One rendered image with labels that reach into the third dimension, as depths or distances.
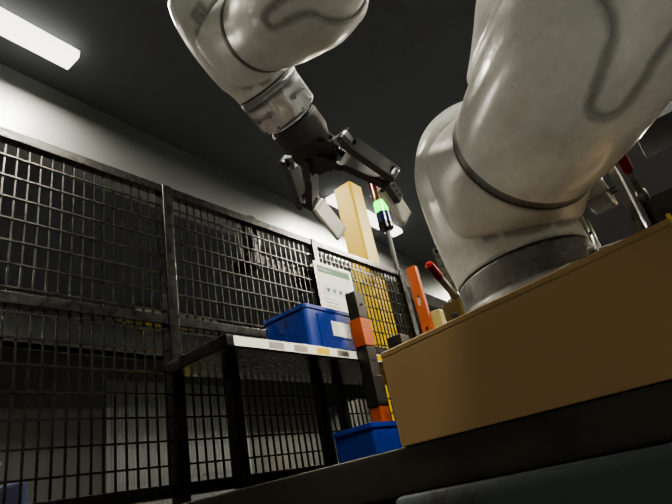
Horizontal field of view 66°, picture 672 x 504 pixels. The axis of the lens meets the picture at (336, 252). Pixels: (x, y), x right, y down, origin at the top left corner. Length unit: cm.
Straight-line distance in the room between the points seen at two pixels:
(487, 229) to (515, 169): 9
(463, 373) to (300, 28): 36
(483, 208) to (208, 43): 38
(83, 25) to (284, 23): 279
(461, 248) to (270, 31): 30
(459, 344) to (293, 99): 39
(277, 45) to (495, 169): 25
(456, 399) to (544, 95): 26
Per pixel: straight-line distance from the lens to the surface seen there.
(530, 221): 56
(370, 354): 147
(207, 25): 68
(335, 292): 191
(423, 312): 140
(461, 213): 57
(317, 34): 55
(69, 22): 331
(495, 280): 55
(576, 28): 43
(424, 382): 50
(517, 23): 45
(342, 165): 74
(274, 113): 71
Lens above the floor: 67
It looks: 25 degrees up
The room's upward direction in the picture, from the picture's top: 12 degrees counter-clockwise
